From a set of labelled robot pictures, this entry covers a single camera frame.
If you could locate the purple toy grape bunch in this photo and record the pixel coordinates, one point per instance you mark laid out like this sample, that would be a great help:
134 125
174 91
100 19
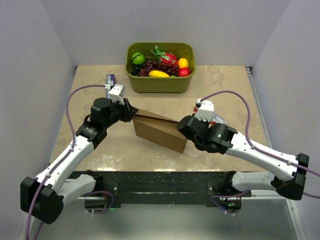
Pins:
149 66

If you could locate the red toy apple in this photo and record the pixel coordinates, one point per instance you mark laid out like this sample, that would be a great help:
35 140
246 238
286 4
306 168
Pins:
184 72

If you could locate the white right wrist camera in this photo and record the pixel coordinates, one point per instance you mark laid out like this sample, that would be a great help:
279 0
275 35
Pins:
206 103

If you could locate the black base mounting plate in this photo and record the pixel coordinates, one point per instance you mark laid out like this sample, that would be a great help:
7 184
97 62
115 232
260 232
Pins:
208 188

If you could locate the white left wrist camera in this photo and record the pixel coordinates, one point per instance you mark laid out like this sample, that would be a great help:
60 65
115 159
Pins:
116 93

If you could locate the red white snack packet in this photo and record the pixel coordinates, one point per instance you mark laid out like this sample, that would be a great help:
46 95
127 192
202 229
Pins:
217 118

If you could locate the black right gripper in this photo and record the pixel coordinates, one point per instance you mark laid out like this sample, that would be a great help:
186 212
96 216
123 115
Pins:
206 122

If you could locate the yellow toy mango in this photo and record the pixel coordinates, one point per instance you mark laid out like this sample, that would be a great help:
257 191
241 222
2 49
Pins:
158 74

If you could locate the olive green plastic bin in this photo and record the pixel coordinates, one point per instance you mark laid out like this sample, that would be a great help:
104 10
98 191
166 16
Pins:
147 84

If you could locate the yellow toy lemon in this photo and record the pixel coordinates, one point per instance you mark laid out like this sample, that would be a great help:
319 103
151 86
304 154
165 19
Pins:
183 63

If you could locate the pink toy dragon fruit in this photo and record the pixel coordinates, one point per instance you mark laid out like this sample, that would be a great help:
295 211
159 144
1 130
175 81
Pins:
165 57

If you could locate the green toy watermelon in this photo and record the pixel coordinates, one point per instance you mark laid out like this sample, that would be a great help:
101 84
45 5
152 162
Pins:
137 58

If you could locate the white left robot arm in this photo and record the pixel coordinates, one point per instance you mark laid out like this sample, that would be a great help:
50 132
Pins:
47 194

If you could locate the purple toothpaste box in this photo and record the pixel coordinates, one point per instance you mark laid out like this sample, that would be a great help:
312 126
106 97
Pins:
111 81

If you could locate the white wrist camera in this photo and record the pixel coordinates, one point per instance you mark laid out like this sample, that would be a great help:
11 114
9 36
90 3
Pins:
116 93
206 103

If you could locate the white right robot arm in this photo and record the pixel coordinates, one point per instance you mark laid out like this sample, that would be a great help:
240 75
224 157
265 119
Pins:
282 173

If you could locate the brown cardboard box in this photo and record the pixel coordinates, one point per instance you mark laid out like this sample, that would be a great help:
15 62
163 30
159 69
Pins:
160 130

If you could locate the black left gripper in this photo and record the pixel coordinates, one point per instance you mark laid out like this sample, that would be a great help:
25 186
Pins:
128 111

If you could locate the dark blue toy grapes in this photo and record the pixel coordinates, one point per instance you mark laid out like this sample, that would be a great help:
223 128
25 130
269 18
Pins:
135 70

